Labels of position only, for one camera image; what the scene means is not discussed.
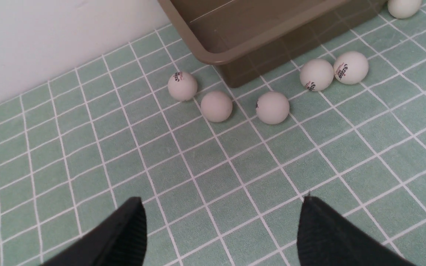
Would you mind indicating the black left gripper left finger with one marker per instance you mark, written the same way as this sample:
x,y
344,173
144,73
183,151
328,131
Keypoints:
x,y
120,240

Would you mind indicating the olive plastic bin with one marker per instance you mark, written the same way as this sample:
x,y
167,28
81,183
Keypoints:
x,y
244,39

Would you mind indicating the green checkered tablecloth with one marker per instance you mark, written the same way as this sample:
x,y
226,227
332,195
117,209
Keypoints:
x,y
76,147

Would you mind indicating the white ball with logo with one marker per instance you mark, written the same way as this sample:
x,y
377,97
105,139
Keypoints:
x,y
182,86

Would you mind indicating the plain white ball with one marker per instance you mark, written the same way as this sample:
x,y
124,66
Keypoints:
x,y
216,106

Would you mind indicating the white ball black logo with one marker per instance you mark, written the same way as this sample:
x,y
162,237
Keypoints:
x,y
316,75

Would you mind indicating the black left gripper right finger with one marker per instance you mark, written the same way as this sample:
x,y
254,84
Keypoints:
x,y
325,238

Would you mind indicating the white ping-pong ball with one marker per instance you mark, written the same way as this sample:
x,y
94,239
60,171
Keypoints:
x,y
272,108

